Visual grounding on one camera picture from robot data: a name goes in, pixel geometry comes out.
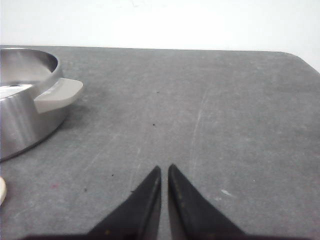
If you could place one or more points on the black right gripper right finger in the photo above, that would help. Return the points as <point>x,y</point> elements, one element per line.
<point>191,215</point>

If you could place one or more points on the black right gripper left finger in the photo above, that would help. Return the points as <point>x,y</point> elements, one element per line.
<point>138,215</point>

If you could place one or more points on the beige plastic tray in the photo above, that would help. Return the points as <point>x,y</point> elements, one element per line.
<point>3,190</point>

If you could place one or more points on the stainless steel pot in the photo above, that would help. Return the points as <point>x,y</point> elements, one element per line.
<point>34,98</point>

